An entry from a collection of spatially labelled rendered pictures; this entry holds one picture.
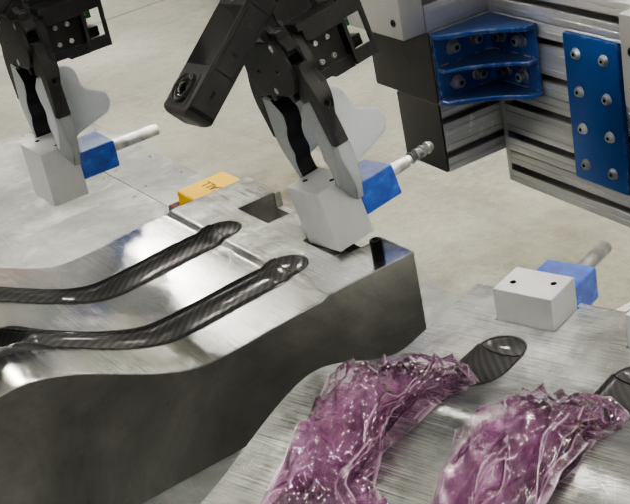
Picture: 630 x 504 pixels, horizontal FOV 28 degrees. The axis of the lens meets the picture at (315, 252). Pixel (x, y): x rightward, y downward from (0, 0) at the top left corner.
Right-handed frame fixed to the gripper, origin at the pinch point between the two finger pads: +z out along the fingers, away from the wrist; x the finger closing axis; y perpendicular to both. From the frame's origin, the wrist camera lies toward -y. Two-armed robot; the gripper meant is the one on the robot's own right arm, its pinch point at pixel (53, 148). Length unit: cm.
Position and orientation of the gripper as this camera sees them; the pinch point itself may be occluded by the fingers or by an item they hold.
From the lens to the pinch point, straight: 121.9
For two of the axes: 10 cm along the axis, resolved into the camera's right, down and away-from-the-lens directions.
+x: -5.6, -2.8, 7.8
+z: 1.8, 8.8, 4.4
